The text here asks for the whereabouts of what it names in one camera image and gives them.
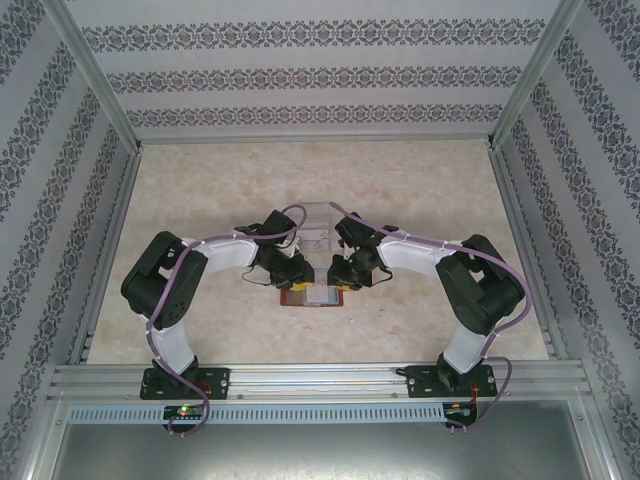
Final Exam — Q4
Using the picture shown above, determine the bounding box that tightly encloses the brown leather card holder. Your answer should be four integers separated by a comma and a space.
278, 283, 347, 308

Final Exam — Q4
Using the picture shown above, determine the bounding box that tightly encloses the clear acrylic card box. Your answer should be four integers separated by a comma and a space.
297, 200, 335, 254

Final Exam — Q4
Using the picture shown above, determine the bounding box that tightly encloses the grey steel sheet shelf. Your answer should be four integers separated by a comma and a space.
47, 399, 616, 480

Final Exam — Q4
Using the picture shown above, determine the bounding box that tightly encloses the controller board with green light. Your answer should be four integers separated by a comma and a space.
163, 405, 207, 420

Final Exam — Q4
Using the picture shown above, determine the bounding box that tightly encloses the black left camera cable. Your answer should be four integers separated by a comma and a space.
239, 267, 275, 289

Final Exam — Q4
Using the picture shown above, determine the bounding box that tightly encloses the aluminium mounting rail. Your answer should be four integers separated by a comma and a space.
47, 362, 589, 401

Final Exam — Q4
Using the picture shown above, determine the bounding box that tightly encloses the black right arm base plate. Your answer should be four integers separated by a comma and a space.
405, 364, 500, 400

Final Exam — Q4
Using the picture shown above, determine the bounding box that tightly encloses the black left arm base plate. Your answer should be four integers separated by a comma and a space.
139, 367, 231, 401

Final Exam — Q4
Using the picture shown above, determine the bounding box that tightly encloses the slotted grey cable duct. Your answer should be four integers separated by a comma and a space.
67, 403, 446, 424

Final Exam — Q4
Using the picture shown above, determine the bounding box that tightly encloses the aluminium back rail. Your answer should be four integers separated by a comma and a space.
134, 132, 496, 147

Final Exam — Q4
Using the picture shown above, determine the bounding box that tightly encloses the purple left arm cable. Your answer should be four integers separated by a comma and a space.
145, 202, 309, 439

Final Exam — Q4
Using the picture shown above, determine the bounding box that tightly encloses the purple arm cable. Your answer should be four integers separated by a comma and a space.
329, 201, 531, 436
145, 202, 309, 439

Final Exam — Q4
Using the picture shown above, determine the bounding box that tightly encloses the aluminium side rail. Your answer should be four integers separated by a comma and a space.
487, 144, 571, 361
68, 144, 146, 365

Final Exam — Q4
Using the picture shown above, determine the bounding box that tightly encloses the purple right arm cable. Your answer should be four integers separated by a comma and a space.
329, 201, 531, 436

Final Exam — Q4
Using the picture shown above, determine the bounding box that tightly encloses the aluminium frame post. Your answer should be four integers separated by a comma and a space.
485, 0, 589, 151
44, 0, 144, 154

